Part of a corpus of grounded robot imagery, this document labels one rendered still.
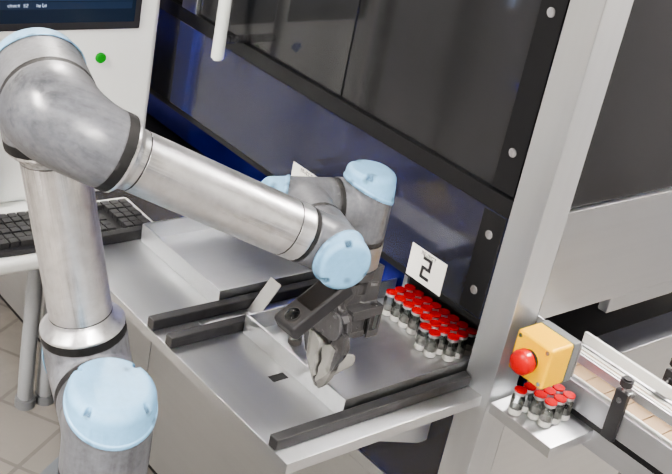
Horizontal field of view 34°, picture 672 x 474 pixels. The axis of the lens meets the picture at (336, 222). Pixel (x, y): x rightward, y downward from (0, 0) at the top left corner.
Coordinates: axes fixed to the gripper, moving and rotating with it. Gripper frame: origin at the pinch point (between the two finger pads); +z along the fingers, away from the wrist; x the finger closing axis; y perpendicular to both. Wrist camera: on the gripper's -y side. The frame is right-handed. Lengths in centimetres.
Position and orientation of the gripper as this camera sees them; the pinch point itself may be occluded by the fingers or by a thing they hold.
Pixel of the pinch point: (315, 380)
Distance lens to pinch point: 170.5
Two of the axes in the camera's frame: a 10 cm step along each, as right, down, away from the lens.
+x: -6.2, -4.4, 6.5
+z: -1.9, 8.9, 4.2
